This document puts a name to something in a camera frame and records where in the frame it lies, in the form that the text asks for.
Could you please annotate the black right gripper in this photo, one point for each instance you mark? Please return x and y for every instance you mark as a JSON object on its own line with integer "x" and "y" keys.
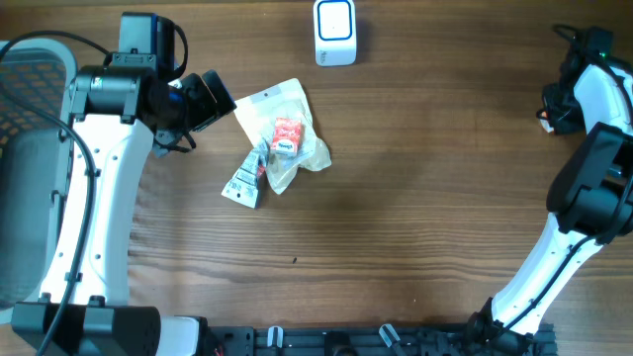
{"x": 562, "y": 125}

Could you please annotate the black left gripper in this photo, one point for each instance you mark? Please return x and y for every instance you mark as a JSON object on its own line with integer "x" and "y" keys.
{"x": 207, "y": 108}

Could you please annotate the beige plastic pouch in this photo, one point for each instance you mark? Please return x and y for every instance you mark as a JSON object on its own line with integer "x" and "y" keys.
{"x": 257, "y": 114}

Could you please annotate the red tissue pack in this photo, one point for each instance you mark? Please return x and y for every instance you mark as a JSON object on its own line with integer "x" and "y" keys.
{"x": 286, "y": 137}

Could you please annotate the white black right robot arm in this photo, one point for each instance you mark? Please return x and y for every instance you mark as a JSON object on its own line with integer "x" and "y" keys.
{"x": 589, "y": 202}

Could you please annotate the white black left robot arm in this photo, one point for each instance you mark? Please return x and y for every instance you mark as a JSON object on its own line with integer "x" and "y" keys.
{"x": 117, "y": 115}

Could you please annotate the white barcode scanner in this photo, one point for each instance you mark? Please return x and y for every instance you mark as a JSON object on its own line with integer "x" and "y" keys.
{"x": 335, "y": 32}

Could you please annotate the grey plastic shopping basket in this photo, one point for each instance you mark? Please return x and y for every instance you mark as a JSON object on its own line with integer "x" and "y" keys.
{"x": 35, "y": 165}

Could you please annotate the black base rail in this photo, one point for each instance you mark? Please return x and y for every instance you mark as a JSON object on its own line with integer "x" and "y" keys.
{"x": 386, "y": 340}

